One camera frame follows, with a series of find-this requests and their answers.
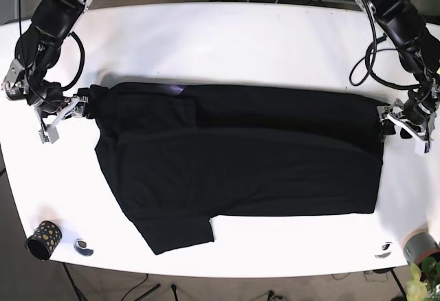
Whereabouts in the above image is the grey flower pot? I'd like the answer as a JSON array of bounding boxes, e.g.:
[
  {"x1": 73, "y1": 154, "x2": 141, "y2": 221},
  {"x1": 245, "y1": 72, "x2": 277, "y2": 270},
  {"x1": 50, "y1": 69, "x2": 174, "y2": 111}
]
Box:
[{"x1": 402, "y1": 230, "x2": 439, "y2": 265}]

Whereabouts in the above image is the silver table grommet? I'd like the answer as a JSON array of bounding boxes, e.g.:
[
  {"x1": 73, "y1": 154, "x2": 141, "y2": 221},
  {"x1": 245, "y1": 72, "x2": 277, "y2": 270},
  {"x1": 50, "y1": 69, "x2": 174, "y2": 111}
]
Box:
[
  {"x1": 74, "y1": 238, "x2": 94, "y2": 257},
  {"x1": 374, "y1": 241, "x2": 395, "y2": 260}
]

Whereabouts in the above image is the right silver table grommet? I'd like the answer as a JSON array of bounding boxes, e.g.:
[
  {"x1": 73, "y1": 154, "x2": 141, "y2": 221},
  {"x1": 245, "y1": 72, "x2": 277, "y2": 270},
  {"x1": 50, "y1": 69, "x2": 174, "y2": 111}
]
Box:
[{"x1": 374, "y1": 241, "x2": 395, "y2": 260}]

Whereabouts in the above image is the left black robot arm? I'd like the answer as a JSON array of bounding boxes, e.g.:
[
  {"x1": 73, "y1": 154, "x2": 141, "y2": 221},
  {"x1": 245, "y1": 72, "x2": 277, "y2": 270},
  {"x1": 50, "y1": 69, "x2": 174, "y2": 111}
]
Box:
[{"x1": 355, "y1": 0, "x2": 439, "y2": 155}]

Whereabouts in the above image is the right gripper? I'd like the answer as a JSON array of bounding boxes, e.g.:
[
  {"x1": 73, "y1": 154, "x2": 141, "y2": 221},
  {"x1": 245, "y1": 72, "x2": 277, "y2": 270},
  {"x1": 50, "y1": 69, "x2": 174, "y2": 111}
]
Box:
[{"x1": 36, "y1": 94, "x2": 89, "y2": 144}]

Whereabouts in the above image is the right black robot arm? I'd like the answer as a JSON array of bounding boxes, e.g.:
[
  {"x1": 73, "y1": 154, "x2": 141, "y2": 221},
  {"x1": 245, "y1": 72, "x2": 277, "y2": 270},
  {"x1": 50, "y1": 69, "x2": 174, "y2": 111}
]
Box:
[{"x1": 1, "y1": 0, "x2": 93, "y2": 144}]

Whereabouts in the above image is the left silver table grommet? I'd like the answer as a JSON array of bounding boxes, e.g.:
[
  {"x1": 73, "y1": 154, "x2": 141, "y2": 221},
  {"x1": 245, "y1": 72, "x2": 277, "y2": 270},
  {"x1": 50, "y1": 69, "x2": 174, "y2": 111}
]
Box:
[{"x1": 74, "y1": 238, "x2": 94, "y2": 257}]

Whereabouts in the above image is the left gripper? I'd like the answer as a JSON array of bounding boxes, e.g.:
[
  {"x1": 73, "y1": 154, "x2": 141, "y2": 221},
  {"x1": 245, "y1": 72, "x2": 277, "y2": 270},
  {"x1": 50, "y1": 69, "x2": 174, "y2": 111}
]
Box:
[{"x1": 377, "y1": 99, "x2": 435, "y2": 155}]

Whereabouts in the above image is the black gold-dotted cup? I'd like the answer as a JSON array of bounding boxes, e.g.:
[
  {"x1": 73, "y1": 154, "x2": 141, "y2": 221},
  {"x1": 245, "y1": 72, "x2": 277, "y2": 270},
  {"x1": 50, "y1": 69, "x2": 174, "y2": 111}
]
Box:
[{"x1": 25, "y1": 221, "x2": 63, "y2": 261}]

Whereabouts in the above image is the green potted plant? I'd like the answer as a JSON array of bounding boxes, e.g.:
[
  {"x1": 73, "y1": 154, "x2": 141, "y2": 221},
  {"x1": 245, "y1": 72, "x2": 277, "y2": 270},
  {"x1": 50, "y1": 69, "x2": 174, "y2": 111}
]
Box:
[{"x1": 406, "y1": 256, "x2": 439, "y2": 301}]

